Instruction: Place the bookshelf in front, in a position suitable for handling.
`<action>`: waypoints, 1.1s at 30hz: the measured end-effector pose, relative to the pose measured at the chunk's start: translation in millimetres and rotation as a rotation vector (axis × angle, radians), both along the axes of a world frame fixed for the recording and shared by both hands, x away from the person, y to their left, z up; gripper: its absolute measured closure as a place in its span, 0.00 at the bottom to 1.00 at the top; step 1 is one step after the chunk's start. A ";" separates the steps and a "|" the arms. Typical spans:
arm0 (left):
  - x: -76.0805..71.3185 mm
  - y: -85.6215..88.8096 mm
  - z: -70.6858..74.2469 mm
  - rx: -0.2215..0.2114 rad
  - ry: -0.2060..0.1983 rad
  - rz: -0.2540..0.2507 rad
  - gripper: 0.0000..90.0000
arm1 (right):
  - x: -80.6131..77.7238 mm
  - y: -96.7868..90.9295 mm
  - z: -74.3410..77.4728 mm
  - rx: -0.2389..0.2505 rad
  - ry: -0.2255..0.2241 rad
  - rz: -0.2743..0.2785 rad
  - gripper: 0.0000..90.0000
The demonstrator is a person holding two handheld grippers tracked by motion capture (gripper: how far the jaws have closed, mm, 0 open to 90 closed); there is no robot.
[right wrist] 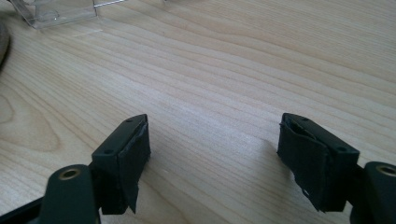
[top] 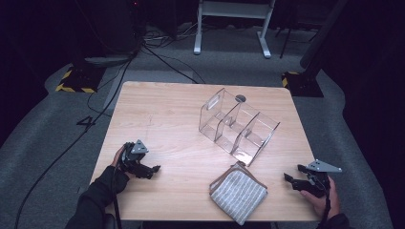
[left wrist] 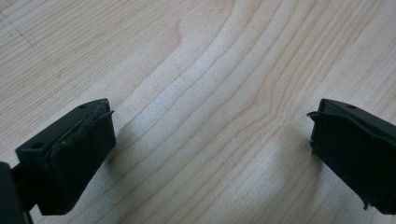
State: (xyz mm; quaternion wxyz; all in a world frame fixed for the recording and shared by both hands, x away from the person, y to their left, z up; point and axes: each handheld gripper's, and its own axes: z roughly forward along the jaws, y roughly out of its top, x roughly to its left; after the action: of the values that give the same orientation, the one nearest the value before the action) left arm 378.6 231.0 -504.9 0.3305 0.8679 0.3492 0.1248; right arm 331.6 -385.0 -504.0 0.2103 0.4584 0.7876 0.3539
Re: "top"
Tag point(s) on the person's left hand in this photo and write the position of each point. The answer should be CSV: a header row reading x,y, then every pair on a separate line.
x,y
116,157

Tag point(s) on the grey slanted pole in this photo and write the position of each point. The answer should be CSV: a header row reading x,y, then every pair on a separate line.
x,y
321,35

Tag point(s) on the white metal table frame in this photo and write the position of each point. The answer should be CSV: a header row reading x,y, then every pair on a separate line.
x,y
234,9

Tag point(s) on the black tripod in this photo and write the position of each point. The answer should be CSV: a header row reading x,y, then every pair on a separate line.
x,y
286,43

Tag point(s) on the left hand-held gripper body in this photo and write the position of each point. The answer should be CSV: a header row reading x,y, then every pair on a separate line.
x,y
137,159

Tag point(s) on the clear acrylic divided organizer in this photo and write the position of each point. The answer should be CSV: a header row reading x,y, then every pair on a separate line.
x,y
223,127

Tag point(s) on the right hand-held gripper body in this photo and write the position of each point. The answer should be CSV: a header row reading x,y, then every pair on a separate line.
x,y
321,166

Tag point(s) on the person's right hand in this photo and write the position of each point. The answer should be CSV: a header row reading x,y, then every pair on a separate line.
x,y
321,205

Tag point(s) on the grey striped cloth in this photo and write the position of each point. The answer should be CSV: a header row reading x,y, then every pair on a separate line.
x,y
237,194

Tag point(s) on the black yellow striped base plate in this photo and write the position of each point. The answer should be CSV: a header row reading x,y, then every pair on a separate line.
x,y
79,81
302,86

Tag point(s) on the dark equipment stand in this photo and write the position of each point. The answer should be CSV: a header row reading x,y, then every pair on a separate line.
x,y
111,31

